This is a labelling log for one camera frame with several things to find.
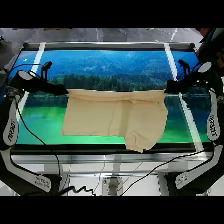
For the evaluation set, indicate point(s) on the silver frame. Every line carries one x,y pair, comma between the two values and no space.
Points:
110,160

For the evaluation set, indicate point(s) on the beige pants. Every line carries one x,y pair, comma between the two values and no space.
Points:
113,115

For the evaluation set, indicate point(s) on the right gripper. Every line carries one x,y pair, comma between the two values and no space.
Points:
172,87

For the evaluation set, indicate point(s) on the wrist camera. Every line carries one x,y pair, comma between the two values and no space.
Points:
46,68
184,67

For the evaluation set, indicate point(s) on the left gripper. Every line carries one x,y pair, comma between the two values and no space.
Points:
57,89

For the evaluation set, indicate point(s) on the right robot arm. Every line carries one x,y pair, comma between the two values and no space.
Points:
213,126

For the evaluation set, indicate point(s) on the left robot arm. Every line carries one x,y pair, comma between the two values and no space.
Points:
11,126

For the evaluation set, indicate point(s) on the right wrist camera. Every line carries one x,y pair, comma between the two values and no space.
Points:
184,67

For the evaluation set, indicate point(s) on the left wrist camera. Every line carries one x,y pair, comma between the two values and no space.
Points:
46,68

